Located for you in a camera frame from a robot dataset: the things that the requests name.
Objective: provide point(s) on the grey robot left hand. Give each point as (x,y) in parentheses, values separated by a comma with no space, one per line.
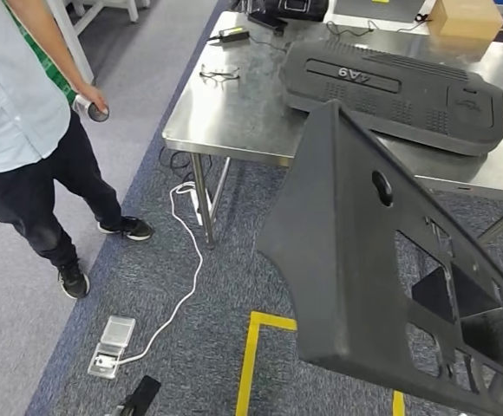
(137,396)

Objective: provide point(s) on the person's hand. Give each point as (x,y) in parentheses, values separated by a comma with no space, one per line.
(91,96)

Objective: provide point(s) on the round black handheld device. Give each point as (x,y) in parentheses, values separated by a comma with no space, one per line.
(97,115)

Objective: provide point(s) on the black plastic licence plate bracket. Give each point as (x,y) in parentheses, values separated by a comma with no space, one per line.
(334,258)

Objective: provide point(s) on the person's forearm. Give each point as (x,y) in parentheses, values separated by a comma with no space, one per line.
(48,40)

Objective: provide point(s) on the stainless steel workbench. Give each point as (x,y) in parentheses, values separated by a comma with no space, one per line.
(242,115)

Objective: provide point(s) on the open metal floor socket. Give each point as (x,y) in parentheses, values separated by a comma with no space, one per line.
(113,344)

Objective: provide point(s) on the person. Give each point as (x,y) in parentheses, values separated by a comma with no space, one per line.
(17,115)

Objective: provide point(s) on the eyeglasses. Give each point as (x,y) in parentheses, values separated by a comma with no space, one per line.
(219,72)

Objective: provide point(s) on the white power strip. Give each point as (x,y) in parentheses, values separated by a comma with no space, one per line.
(197,206)

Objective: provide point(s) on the black adapter with yellow label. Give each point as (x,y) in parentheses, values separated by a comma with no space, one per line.
(234,34)

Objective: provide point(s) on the black smartphone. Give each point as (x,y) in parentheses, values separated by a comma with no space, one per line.
(266,20)

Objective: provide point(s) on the black carrying case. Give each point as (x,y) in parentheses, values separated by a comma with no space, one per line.
(294,8)

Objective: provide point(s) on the grey box with yellow label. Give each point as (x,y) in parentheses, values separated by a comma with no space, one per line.
(377,8)

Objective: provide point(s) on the black plastic engine cover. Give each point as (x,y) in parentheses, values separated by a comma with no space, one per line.
(408,109)

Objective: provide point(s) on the cardboard box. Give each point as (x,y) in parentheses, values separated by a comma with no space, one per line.
(463,20)

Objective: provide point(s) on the white table frame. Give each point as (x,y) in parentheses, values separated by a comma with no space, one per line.
(71,40)

